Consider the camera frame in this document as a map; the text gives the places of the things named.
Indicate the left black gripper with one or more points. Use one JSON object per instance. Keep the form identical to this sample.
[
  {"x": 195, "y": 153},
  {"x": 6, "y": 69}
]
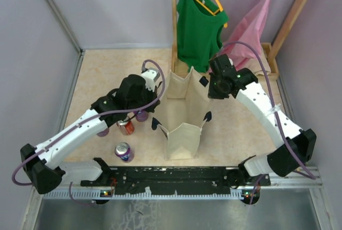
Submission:
[{"x": 153, "y": 95}]

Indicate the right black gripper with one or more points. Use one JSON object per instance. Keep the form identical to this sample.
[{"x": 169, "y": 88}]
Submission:
[{"x": 211, "y": 93}]

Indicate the purple soda can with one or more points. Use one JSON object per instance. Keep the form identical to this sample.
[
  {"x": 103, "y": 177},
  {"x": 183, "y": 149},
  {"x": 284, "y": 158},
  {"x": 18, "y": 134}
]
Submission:
[
  {"x": 103, "y": 133},
  {"x": 141, "y": 116},
  {"x": 124, "y": 152}
]

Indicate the beige canvas tote bag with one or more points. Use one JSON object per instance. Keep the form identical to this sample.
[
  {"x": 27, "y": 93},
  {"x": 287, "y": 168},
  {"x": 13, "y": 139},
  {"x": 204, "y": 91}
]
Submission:
[{"x": 184, "y": 109}]

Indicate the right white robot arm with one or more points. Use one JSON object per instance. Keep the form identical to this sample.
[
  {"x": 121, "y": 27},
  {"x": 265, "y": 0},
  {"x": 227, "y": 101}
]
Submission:
[{"x": 294, "y": 146}]

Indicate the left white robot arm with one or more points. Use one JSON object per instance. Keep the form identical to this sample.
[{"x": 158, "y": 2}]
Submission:
[{"x": 43, "y": 163}]

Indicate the pink cloth garment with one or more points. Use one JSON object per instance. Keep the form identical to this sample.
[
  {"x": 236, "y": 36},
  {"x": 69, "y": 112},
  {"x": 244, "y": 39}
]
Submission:
[{"x": 249, "y": 31}]

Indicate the purple soda can front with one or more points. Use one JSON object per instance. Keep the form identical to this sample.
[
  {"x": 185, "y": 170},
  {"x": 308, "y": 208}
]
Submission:
[{"x": 124, "y": 152}]

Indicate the wooden clothes rack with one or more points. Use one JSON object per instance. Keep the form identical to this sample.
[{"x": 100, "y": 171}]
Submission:
[{"x": 271, "y": 49}]

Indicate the green tank top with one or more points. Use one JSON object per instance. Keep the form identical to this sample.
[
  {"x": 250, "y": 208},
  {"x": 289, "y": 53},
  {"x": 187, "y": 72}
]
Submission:
[{"x": 198, "y": 33}]

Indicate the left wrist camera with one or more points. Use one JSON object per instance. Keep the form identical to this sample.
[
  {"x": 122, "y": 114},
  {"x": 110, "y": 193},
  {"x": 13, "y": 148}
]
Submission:
[{"x": 150, "y": 75}]

